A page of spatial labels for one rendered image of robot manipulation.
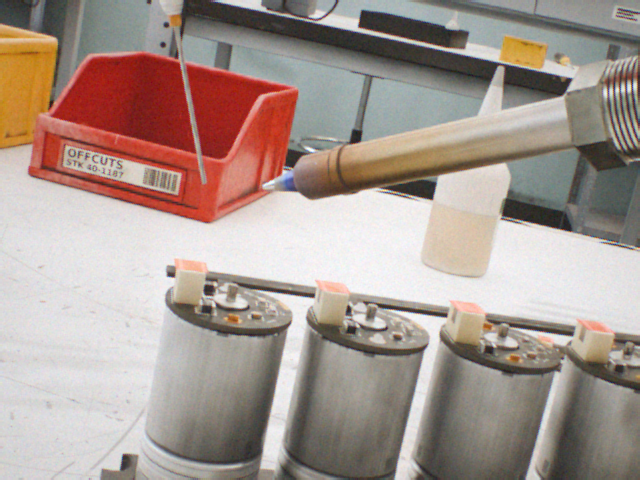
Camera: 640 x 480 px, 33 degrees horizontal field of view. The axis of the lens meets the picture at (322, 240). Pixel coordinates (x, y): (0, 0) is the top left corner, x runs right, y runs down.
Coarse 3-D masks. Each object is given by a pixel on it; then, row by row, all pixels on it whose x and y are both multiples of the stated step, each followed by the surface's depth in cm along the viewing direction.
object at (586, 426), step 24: (624, 360) 22; (576, 384) 22; (600, 384) 22; (552, 408) 23; (576, 408) 22; (600, 408) 22; (624, 408) 21; (552, 432) 23; (576, 432) 22; (600, 432) 22; (624, 432) 22; (552, 456) 23; (576, 456) 22; (600, 456) 22; (624, 456) 22
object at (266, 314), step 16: (208, 288) 21; (240, 288) 22; (176, 304) 20; (208, 304) 20; (256, 304) 21; (272, 304) 21; (192, 320) 20; (208, 320) 20; (224, 320) 20; (256, 320) 20; (272, 320) 20; (288, 320) 21
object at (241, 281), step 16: (256, 288) 22; (272, 288) 23; (288, 288) 23; (304, 288) 23; (368, 304) 23; (384, 304) 23; (400, 304) 23; (416, 304) 23; (432, 304) 24; (496, 320) 23; (512, 320) 24; (528, 320) 24; (624, 336) 24
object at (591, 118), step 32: (608, 64) 15; (576, 96) 15; (608, 96) 15; (448, 128) 17; (480, 128) 16; (512, 128) 16; (544, 128) 16; (576, 128) 15; (608, 128) 15; (320, 160) 18; (352, 160) 18; (384, 160) 17; (416, 160) 17; (448, 160) 17; (480, 160) 17; (512, 160) 16; (608, 160) 15; (320, 192) 18; (352, 192) 18
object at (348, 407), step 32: (352, 320) 21; (320, 352) 21; (352, 352) 20; (320, 384) 21; (352, 384) 20; (384, 384) 21; (416, 384) 21; (288, 416) 22; (320, 416) 21; (352, 416) 21; (384, 416) 21; (288, 448) 21; (320, 448) 21; (352, 448) 21; (384, 448) 21
